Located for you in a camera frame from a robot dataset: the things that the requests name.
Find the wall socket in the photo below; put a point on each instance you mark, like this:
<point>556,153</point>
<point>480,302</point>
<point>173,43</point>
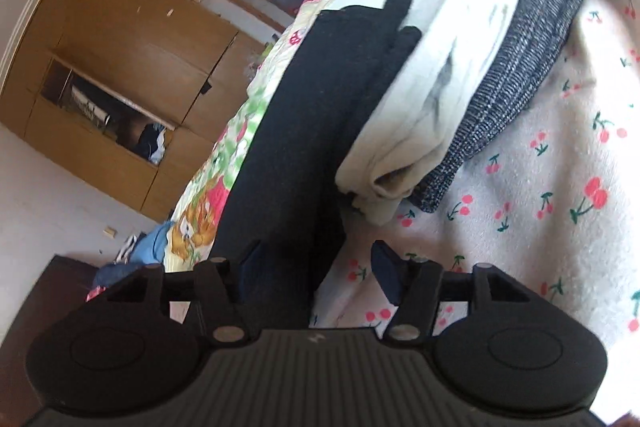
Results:
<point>110,232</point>

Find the folded white cloth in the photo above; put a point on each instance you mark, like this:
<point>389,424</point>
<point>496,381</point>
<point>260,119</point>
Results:
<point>440,82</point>

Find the wooden wardrobe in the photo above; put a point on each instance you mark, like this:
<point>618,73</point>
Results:
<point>140,47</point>

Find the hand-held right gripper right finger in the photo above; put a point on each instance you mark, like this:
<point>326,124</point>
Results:
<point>387,272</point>

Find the black pants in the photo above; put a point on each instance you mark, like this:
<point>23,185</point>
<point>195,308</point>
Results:
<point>300,132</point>

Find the printed cherry blanket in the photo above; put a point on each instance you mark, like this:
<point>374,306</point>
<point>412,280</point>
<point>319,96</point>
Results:
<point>550,187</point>

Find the folded grey cloth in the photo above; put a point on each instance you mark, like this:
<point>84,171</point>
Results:
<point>520,57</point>

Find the blue cloth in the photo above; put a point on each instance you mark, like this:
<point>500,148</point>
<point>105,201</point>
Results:
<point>155,238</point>

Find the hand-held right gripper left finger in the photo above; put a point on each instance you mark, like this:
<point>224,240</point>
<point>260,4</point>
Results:
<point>250,272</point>

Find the dark brown headboard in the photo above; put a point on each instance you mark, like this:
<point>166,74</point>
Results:
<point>45,302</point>

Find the clothes in wardrobe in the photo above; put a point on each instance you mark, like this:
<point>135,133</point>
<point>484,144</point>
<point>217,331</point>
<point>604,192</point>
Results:
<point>152,144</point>

